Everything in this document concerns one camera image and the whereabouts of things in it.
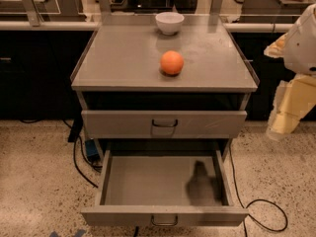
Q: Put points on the blue power adapter box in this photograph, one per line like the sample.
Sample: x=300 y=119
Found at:
x=91 y=150

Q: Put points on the white ceramic bowl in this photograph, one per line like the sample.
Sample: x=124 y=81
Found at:
x=169 y=23

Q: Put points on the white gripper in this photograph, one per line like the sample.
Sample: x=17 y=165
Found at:
x=302 y=49

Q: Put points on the orange fruit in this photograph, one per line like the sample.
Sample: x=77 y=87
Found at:
x=171 y=62

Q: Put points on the grey top drawer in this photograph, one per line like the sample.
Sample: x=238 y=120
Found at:
x=163 y=124

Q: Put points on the grey metal drawer cabinet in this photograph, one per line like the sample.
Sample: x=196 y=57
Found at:
x=121 y=71

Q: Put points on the grey drawer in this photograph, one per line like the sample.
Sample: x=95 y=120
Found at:
x=164 y=189
x=163 y=124

